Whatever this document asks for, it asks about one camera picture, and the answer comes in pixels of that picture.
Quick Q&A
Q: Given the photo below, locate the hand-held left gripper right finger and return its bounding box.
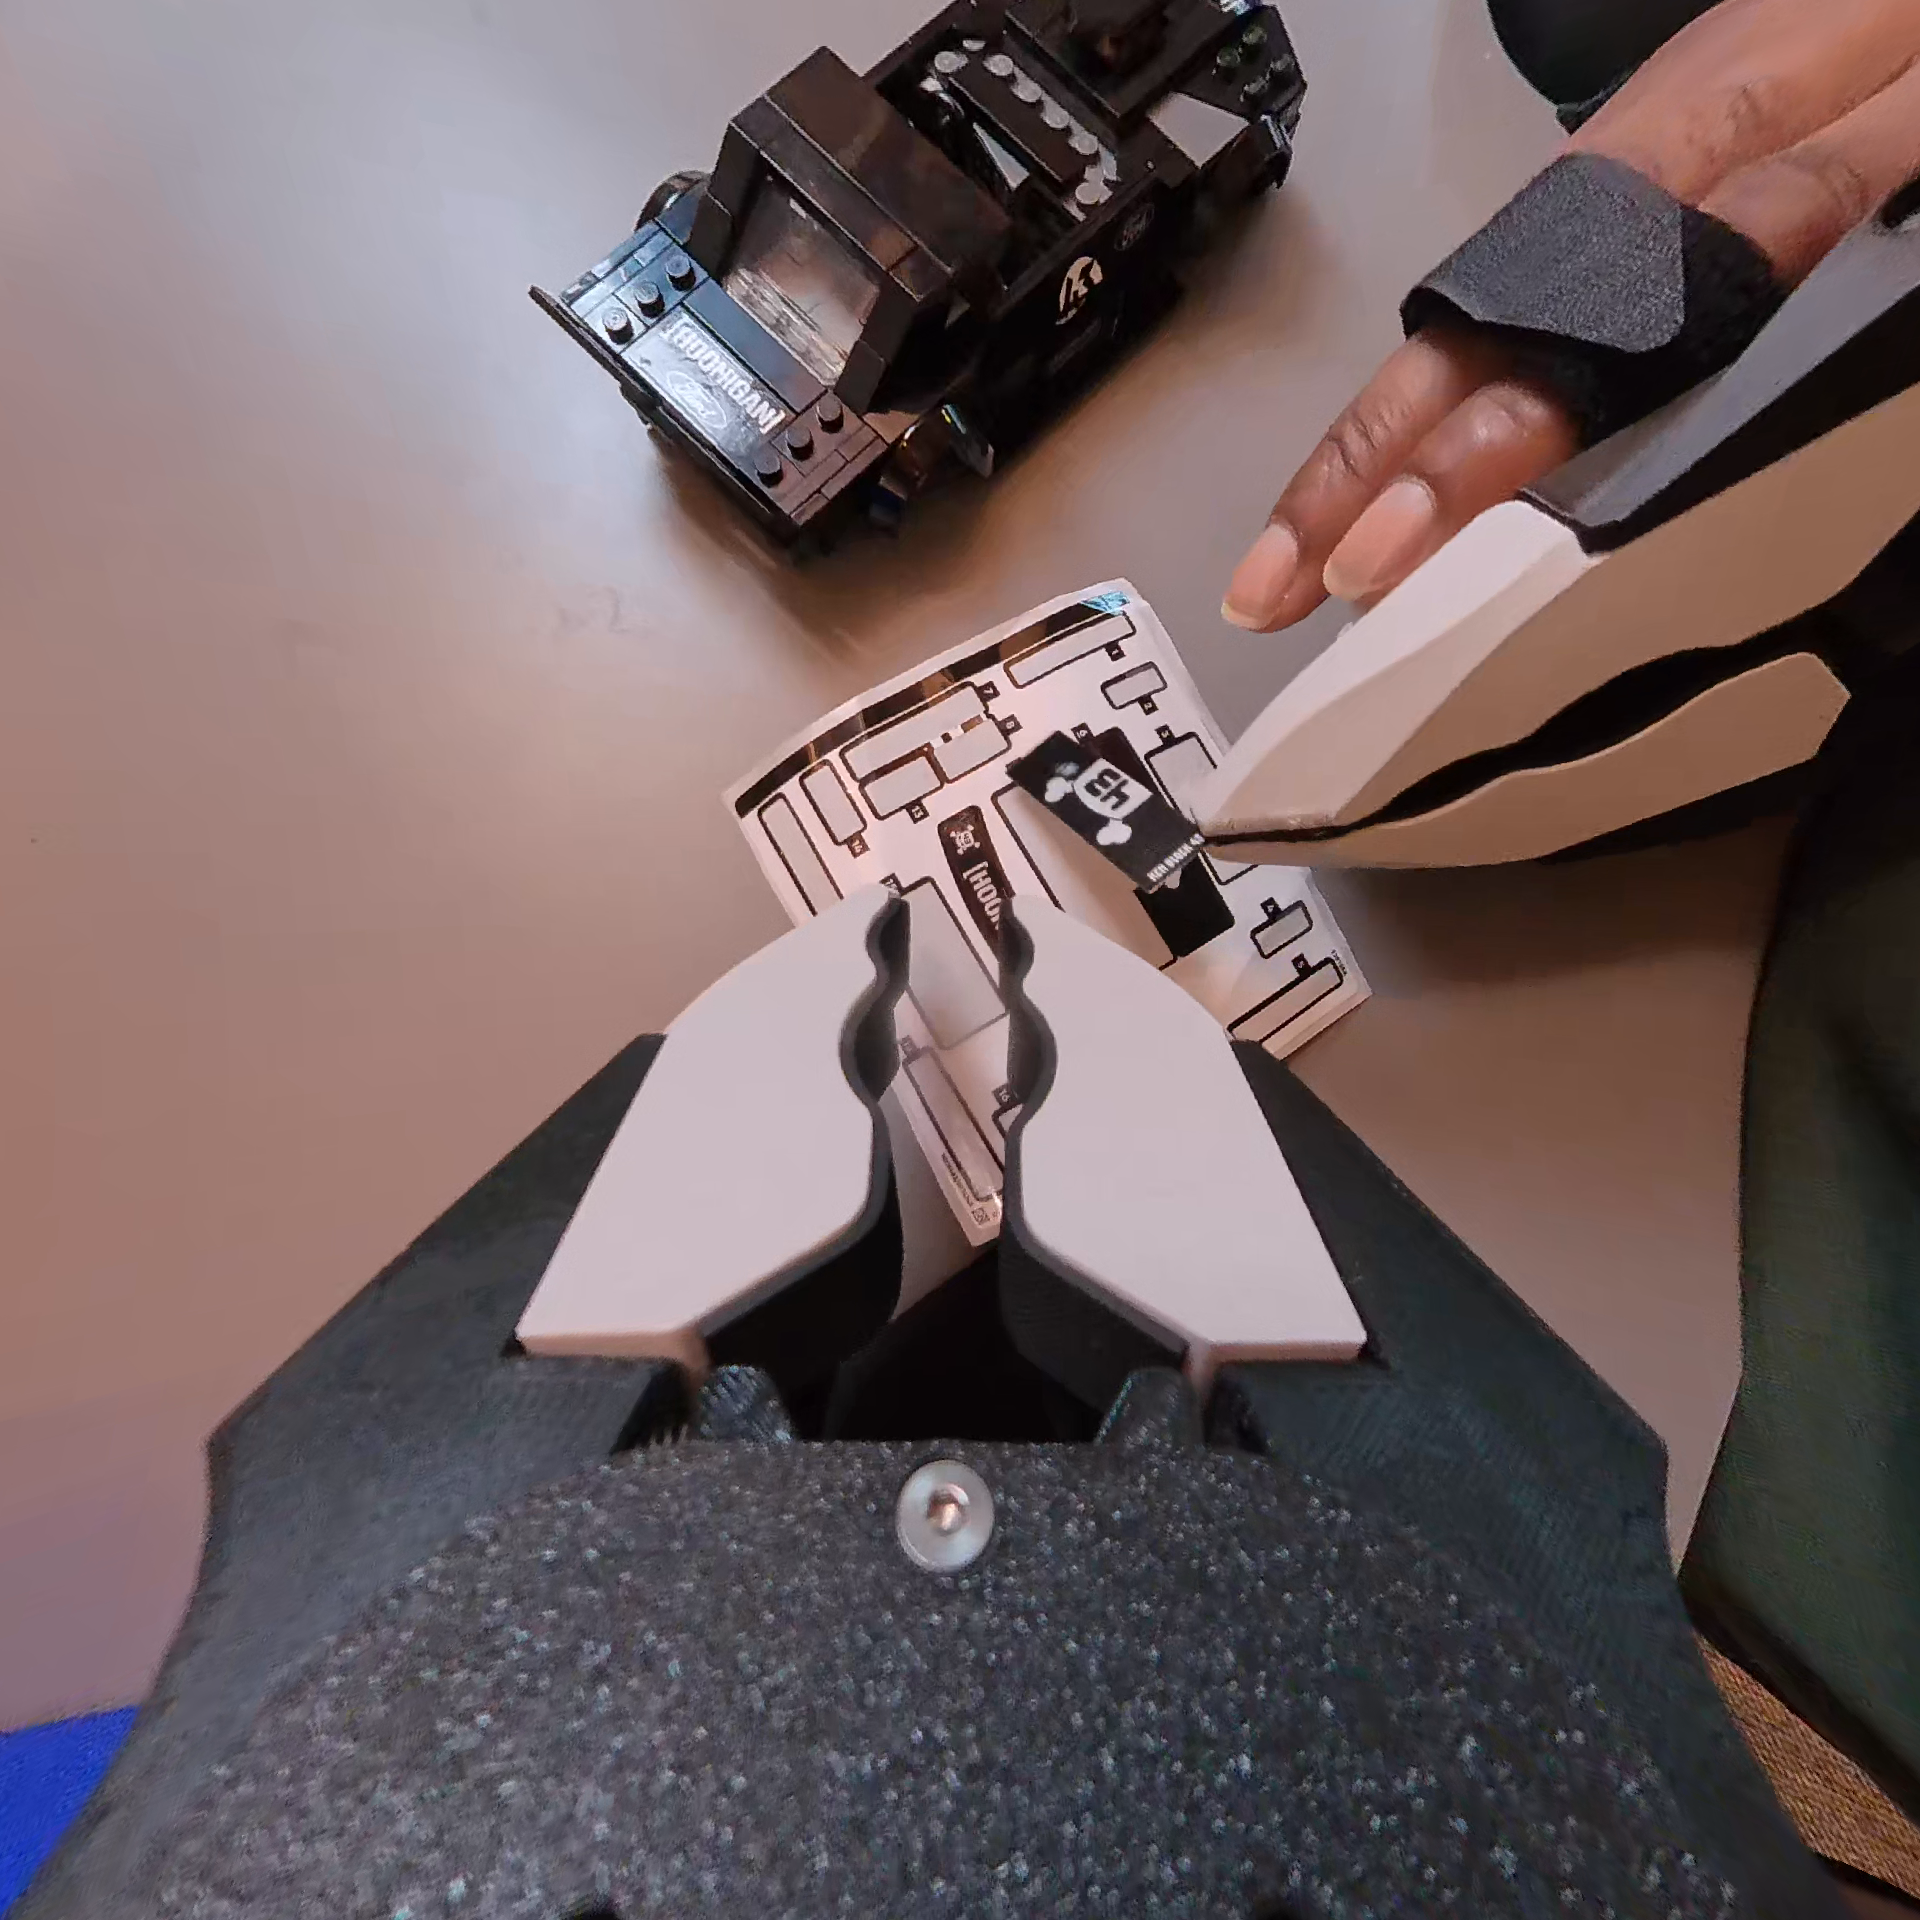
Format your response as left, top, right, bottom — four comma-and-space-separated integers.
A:
991, 901, 1368, 1435

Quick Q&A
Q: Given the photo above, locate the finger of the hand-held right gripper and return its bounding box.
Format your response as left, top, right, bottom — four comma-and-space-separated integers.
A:
1292, 656, 1854, 873
1199, 392, 1920, 841

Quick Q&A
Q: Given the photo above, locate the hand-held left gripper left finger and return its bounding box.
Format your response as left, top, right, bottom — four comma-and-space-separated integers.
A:
517, 893, 912, 1435

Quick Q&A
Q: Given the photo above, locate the sticker sheet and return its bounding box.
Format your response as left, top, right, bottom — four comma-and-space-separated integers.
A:
728, 582, 1373, 1248

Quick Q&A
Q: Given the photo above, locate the black lego car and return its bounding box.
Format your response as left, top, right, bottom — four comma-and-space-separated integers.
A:
534, 0, 1311, 549

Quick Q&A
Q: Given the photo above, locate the blue storage bin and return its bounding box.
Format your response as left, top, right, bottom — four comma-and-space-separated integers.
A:
0, 1705, 146, 1839

